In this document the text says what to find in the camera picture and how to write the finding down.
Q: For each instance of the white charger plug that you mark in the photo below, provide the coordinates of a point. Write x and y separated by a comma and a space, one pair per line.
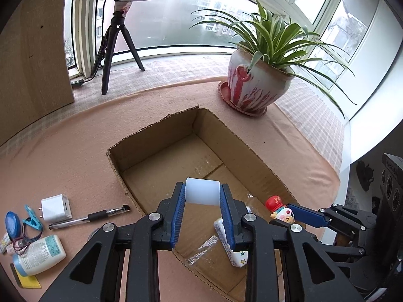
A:
56, 209

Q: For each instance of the white bottle with blue cap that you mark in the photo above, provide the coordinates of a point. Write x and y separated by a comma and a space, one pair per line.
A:
41, 253

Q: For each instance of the black pen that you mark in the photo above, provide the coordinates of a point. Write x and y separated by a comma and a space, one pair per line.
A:
97, 216

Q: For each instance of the red and white flower pot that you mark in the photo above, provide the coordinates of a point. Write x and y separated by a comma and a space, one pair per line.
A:
252, 88

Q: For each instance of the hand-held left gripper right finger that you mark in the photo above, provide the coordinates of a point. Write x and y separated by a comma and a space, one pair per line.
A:
227, 220

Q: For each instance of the yellow card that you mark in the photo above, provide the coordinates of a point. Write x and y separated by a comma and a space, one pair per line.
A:
30, 283

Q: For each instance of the white translucent cap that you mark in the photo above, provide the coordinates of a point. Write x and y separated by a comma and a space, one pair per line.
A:
203, 192

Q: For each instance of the black tripod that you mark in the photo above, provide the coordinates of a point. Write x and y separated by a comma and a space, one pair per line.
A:
108, 56

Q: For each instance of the blue plastic clip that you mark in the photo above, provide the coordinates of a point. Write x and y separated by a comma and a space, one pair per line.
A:
33, 221

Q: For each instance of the toy figure with red hat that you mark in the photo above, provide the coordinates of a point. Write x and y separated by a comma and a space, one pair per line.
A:
274, 204

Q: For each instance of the patterned lighter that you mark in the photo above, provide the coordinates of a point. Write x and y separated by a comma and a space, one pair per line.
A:
4, 243

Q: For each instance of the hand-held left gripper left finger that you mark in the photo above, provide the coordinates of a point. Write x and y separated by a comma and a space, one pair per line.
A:
178, 217

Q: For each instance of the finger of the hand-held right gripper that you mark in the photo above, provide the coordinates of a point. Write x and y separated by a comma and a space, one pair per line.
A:
307, 215
343, 250

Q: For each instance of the checked cloth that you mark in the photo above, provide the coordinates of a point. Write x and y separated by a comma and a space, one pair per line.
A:
176, 70

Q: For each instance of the blue round container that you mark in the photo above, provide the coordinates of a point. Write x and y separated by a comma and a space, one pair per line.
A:
12, 225

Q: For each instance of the spider plant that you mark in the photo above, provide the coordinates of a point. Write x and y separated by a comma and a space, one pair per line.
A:
270, 44

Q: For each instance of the red pot saucer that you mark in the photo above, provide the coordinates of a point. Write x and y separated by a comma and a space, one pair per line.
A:
225, 96

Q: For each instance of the cardboard box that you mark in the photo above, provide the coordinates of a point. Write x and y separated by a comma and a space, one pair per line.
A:
176, 151

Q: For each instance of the star-print tissue pack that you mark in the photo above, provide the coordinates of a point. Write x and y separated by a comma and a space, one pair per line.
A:
239, 258

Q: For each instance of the clear plastic wrapper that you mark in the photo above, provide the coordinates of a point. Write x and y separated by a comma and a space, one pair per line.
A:
201, 251

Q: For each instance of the wooden cabinet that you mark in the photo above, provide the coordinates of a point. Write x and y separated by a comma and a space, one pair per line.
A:
31, 69

